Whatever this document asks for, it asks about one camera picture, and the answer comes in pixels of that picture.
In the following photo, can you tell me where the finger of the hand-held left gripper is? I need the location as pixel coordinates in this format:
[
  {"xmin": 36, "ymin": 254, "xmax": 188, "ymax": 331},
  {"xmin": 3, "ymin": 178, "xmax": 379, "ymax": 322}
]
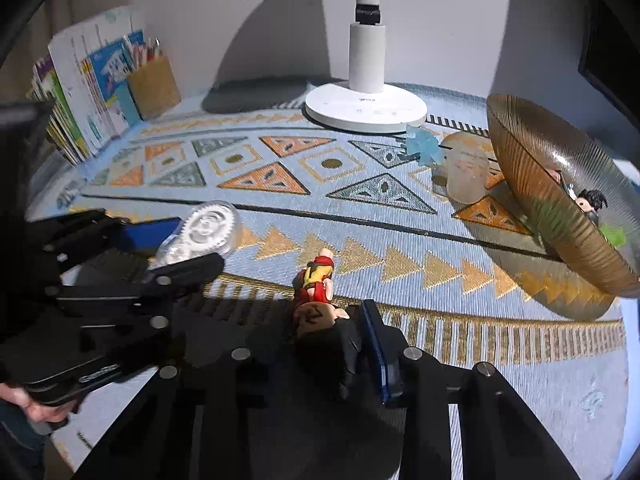
[
  {"xmin": 29, "ymin": 209, "xmax": 184, "ymax": 267},
  {"xmin": 46, "ymin": 251, "xmax": 227, "ymax": 332}
]

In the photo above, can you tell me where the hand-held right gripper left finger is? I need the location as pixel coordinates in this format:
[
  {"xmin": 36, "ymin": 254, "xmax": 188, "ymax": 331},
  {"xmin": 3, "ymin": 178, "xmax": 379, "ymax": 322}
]
[{"xmin": 75, "ymin": 332, "xmax": 346, "ymax": 480}]

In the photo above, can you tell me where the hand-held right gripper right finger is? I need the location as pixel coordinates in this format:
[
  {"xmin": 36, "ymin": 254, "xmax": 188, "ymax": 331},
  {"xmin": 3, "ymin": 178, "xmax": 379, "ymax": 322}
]
[{"xmin": 360, "ymin": 299, "xmax": 601, "ymax": 480}]

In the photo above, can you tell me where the clear correction tape dispenser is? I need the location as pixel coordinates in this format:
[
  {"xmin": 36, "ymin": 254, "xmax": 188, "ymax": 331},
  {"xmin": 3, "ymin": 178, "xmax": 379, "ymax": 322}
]
[{"xmin": 149, "ymin": 199, "xmax": 242, "ymax": 272}]

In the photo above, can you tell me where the black-haired red-clothed figurine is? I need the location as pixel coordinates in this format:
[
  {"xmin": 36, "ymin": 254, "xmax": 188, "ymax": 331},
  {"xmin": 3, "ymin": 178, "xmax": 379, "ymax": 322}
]
[{"xmin": 291, "ymin": 246, "xmax": 364, "ymax": 402}]

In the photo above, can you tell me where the amber ribbed glass bowl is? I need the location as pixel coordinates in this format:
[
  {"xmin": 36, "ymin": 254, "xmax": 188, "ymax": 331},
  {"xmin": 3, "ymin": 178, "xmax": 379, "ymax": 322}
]
[{"xmin": 486, "ymin": 92, "xmax": 640, "ymax": 299}]

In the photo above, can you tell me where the person's left hand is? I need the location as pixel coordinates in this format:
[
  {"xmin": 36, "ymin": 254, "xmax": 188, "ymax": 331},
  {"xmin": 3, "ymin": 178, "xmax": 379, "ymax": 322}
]
[{"xmin": 0, "ymin": 381, "xmax": 72, "ymax": 432}]

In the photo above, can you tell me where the woven brown pen holder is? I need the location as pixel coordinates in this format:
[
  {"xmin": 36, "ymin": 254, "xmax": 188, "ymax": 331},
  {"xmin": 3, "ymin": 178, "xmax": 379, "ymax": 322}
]
[{"xmin": 125, "ymin": 55, "xmax": 183, "ymax": 122}]

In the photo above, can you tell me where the patterned blue woven mat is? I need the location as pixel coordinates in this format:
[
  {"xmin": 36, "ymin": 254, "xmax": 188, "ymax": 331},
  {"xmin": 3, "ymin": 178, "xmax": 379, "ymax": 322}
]
[{"xmin": 24, "ymin": 81, "xmax": 629, "ymax": 480}]

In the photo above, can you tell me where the row of children's books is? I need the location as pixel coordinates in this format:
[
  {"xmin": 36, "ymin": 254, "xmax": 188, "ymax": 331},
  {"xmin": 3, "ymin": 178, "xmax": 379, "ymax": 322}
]
[{"xmin": 26, "ymin": 6, "xmax": 147, "ymax": 167}]

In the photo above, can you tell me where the bunch of coloured pencils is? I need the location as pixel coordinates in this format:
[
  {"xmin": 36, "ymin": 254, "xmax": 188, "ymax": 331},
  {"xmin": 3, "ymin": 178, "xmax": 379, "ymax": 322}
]
[{"xmin": 126, "ymin": 34, "xmax": 164, "ymax": 69}]

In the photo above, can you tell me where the frosted plastic cup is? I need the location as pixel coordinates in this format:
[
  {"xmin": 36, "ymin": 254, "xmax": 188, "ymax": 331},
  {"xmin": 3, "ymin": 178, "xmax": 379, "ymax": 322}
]
[{"xmin": 444, "ymin": 132, "xmax": 494, "ymax": 206}]

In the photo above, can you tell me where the light blue crystal toy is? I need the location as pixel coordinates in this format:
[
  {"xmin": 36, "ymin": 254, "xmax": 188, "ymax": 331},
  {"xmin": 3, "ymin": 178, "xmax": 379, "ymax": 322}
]
[{"xmin": 403, "ymin": 124, "xmax": 447, "ymax": 168}]

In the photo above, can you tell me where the white lamp stand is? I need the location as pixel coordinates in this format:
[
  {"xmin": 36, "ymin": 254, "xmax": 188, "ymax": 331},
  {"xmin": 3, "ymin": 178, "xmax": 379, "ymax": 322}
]
[{"xmin": 303, "ymin": 0, "xmax": 429, "ymax": 135}]

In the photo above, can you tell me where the small black-haired figure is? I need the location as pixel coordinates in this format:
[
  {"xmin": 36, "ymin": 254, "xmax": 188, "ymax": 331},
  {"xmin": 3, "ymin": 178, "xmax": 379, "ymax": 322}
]
[{"xmin": 551, "ymin": 166, "xmax": 609, "ymax": 224}]

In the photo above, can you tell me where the green toy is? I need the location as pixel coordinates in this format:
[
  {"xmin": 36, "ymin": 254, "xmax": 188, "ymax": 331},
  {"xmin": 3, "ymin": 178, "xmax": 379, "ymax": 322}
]
[{"xmin": 596, "ymin": 224, "xmax": 629, "ymax": 249}]

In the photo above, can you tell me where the dark monitor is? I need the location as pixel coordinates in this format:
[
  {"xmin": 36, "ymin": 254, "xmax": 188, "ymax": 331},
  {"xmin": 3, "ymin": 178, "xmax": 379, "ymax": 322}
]
[{"xmin": 576, "ymin": 0, "xmax": 640, "ymax": 132}]

